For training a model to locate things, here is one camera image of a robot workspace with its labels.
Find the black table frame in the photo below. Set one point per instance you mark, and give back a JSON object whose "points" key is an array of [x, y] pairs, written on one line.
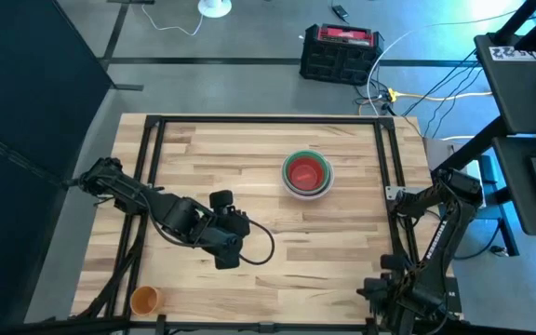
{"points": [[268, 119]]}

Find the small orange bowl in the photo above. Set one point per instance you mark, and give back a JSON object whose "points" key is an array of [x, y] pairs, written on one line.
{"points": [[305, 174]]}

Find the silver metal bracket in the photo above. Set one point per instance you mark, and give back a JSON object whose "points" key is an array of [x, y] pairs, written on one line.
{"points": [[398, 191]]}

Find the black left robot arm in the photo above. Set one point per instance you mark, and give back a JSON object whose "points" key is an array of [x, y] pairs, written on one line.
{"points": [[170, 209]]}

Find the large white bowl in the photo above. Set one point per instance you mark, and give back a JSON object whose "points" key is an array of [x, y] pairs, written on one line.
{"points": [[317, 196]]}

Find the small black floor device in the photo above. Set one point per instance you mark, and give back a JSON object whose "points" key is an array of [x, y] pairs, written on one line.
{"points": [[341, 11]]}

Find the white marker paper strip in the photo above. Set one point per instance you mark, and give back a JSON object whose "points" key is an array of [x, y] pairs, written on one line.
{"points": [[519, 53]]}

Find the black and red toolbox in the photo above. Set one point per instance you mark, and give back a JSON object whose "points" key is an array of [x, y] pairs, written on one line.
{"points": [[342, 56]]}

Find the green plastic bowl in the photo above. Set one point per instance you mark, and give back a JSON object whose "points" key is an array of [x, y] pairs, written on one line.
{"points": [[296, 157]]}

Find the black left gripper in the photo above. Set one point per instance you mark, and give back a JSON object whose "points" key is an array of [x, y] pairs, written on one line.
{"points": [[226, 232]]}

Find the orange plastic cup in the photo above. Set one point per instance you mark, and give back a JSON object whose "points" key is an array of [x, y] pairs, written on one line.
{"points": [[146, 300]]}

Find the pink plastic bowl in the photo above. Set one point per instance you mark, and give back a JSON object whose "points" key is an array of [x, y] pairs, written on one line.
{"points": [[322, 190]]}

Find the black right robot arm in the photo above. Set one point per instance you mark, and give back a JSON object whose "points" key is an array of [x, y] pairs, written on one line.
{"points": [[435, 242]]}

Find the black side desk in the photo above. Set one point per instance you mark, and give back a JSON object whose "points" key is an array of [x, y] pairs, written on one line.
{"points": [[519, 195], [510, 93]]}

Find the large black partition panel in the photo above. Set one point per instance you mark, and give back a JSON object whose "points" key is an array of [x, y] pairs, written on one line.
{"points": [[26, 93]]}

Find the white fan base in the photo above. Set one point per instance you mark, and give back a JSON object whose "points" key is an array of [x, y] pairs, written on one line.
{"points": [[214, 7]]}

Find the black desk post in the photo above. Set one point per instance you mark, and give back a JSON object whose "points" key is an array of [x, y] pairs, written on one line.
{"points": [[473, 144], [519, 21]]}

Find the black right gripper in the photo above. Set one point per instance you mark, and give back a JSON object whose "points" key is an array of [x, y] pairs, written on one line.
{"points": [[389, 298]]}

